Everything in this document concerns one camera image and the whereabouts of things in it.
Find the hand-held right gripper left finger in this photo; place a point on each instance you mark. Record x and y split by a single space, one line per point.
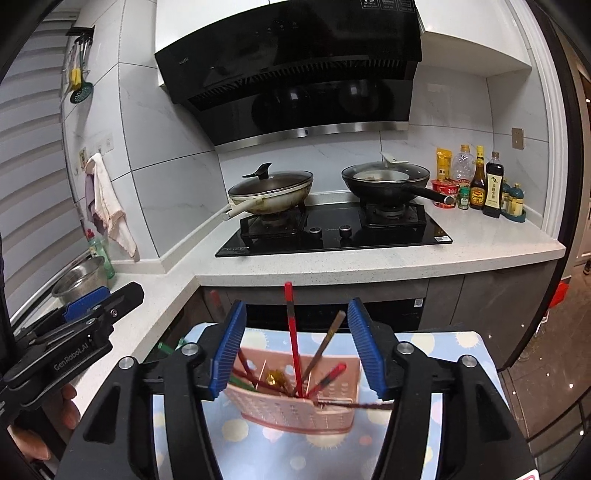
226 350

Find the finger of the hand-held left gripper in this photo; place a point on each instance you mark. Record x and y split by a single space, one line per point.
87 302
124 297

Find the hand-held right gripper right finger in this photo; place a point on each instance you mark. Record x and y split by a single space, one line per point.
364 350

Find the dark red chopstick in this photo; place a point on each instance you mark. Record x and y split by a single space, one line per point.
244 362
360 406
256 381

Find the brown chopstick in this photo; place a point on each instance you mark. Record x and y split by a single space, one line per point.
325 341

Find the gold flower spoon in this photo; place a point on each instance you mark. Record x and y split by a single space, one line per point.
273 377

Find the pink perforated utensil holder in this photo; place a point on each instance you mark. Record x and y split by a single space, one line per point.
286 410

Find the person's left hand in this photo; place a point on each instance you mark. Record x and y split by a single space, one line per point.
69 408

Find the steel pot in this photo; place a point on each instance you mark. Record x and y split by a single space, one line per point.
78 281

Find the black built-in appliance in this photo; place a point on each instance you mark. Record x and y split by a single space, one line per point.
369 314

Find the green dish soap bottle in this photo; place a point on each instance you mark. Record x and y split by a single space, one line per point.
104 258

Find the purple hanging cloth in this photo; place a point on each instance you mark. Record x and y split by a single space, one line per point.
92 207

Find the white hanging towel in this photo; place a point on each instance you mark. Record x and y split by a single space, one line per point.
111 203

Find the black gas stove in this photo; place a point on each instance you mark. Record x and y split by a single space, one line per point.
332 240

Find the blue printed tablecloth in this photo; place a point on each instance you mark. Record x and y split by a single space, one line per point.
286 454

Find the white window blinds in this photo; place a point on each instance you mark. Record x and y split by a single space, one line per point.
32 161

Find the black frying pan with lid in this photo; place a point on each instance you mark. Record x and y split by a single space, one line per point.
383 189

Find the beige wok with lid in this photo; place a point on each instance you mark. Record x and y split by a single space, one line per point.
272 189

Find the red instant noodle cup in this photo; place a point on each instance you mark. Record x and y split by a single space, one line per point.
445 189

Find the small green-lid jar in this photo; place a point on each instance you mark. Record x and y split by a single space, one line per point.
464 199

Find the brown sauce bottle yellow cap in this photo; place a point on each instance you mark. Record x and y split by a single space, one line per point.
478 194

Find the dark soy sauce bottle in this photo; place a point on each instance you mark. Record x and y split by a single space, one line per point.
493 194

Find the red object on floor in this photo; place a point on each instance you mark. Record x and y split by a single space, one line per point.
561 293

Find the yellow seasoning packet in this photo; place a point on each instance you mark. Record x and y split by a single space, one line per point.
444 161

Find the teal slotted skimmer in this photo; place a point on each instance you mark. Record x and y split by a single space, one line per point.
82 94

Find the clear oil bottle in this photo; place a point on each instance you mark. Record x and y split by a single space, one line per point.
461 166

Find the green condiment jar set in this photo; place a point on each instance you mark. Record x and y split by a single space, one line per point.
515 203

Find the black range hood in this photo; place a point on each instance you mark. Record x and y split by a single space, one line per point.
286 69

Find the white wall switch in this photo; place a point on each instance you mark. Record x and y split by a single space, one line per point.
104 144

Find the brown wall outlet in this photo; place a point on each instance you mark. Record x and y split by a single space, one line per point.
517 138

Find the black wall utensil rack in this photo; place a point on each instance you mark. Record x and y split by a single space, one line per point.
83 31

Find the white wall cabinet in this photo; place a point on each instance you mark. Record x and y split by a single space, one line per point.
461 27

